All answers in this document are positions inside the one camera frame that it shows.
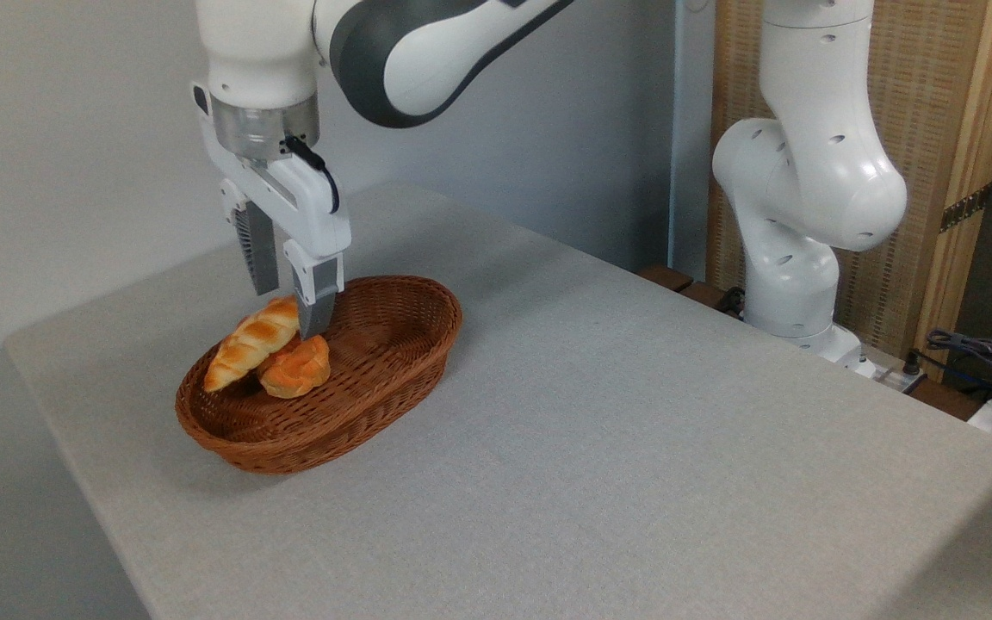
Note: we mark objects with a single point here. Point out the wooden woven folding screen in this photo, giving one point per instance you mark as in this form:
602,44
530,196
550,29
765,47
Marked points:
926,103

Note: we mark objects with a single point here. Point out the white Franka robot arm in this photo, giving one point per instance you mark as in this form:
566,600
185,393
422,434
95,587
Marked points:
806,172

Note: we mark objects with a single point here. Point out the brown wicker oval basket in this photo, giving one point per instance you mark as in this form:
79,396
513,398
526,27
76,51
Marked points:
375,362

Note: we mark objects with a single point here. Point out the round orange bread bun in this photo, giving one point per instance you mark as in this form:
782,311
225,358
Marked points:
298,372

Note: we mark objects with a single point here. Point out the dark metal screen hinge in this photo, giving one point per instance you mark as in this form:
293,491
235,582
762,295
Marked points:
965,208

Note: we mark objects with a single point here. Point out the dark brown wooden ledge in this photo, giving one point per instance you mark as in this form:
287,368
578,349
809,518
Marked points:
677,282

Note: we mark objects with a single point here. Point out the long braided bread loaf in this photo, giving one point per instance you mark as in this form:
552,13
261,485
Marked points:
251,344

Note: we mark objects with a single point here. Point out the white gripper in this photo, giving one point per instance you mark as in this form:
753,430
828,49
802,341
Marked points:
306,207

